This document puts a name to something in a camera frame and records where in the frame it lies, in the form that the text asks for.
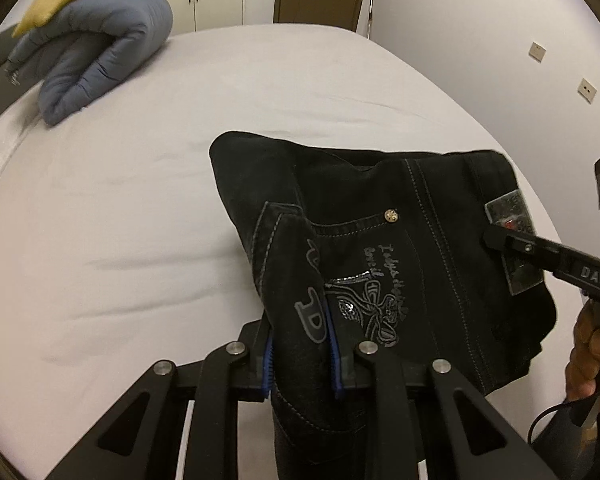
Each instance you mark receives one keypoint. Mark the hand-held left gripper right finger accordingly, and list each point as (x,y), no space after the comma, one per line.
(336,371)

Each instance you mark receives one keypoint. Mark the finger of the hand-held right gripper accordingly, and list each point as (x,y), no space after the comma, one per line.
(560,262)

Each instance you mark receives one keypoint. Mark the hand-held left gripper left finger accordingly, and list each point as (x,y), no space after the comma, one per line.
(267,366)

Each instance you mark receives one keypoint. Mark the black pants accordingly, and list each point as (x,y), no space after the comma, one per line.
(430,285)

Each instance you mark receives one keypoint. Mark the person's right hand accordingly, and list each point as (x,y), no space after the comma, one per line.
(585,355)

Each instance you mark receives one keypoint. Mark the white bed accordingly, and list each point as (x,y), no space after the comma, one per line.
(130,210)

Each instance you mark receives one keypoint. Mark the thin metal rod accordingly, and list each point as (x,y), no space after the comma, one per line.
(370,10)

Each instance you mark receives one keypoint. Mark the folded blue duvet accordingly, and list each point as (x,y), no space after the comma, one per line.
(105,45)

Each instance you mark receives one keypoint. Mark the white wall socket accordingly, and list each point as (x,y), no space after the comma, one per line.
(587,90)
(537,51)

